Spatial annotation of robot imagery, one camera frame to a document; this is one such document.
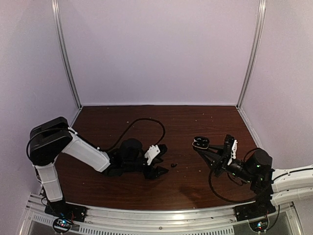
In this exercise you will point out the black earbud charging case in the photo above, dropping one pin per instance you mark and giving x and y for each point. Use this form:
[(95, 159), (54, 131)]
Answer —
[(201, 142)]

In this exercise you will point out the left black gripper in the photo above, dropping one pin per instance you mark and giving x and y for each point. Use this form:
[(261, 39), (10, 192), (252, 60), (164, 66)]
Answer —
[(152, 173)]

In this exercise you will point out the circuit board with leds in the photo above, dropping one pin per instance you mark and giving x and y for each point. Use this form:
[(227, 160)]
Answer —
[(259, 226), (61, 225)]

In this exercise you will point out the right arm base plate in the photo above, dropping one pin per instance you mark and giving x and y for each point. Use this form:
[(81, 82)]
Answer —
[(253, 210)]

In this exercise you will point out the aluminium frame post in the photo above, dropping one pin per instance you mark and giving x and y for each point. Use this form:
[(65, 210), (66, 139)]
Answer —
[(261, 14), (64, 54)]

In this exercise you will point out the left circuit board with leds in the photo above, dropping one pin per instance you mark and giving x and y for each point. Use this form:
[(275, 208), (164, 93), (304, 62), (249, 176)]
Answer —
[(61, 225)]

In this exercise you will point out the right circuit board with leds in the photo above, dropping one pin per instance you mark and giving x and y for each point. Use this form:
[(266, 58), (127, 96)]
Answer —
[(259, 226)]

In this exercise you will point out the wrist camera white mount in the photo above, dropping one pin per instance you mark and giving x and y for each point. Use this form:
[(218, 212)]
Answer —
[(155, 152), (231, 142)]

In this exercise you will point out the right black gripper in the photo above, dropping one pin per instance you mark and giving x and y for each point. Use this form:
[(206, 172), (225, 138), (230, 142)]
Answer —
[(220, 161)]

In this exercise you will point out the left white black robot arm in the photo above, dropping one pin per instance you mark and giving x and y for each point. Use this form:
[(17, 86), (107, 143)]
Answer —
[(49, 140)]

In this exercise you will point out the right aluminium frame post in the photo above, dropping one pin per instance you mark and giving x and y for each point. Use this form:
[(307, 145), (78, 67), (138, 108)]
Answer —
[(261, 14)]

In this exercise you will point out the left aluminium frame post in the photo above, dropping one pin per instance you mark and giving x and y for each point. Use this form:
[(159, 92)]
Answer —
[(64, 54)]

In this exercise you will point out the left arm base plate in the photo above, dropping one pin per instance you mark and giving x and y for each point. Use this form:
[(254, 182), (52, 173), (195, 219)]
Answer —
[(72, 213)]

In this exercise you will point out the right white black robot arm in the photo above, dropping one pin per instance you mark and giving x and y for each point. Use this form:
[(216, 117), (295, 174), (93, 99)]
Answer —
[(272, 187)]

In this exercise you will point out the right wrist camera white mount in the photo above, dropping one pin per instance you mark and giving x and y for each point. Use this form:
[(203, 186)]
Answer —
[(231, 142)]

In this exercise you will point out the aluminium front rail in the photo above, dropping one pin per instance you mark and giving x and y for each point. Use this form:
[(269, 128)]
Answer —
[(105, 221)]

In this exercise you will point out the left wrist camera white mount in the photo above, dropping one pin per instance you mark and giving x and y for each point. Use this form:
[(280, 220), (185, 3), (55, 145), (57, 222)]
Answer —
[(155, 152)]

